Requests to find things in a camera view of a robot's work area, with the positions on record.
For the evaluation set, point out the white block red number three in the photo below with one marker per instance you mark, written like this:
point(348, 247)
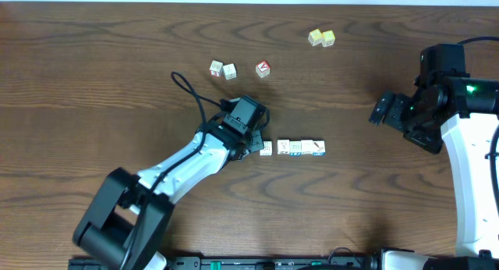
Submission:
point(216, 68)

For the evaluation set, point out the white block blue pencil picture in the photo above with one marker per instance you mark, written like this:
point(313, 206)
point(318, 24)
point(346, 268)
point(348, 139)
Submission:
point(319, 147)

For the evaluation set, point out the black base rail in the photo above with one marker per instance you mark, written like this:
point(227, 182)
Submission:
point(273, 263)

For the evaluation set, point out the white block blue side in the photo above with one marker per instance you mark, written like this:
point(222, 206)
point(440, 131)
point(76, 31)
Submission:
point(229, 71)

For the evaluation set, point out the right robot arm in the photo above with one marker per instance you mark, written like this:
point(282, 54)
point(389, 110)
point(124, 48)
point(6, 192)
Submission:
point(459, 115)

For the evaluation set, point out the white block teal side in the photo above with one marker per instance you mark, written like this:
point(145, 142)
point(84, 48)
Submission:
point(267, 150)

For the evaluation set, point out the yellow block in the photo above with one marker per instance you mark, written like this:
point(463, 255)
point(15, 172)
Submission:
point(315, 37)
point(328, 38)

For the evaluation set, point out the yellow block right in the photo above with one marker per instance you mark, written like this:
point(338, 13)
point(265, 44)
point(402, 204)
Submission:
point(328, 38)

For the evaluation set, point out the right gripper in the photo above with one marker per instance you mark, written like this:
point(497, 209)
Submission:
point(399, 102)

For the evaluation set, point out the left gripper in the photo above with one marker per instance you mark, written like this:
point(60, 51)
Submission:
point(255, 142)

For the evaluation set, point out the plain white block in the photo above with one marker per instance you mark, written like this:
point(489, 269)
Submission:
point(307, 147)

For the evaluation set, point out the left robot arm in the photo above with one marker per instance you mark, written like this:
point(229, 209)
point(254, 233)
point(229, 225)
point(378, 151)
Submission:
point(125, 223)

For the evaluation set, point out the yellow block left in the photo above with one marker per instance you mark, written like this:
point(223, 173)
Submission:
point(315, 37)

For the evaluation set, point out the red letter A block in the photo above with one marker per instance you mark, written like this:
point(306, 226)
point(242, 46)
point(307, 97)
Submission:
point(263, 69)

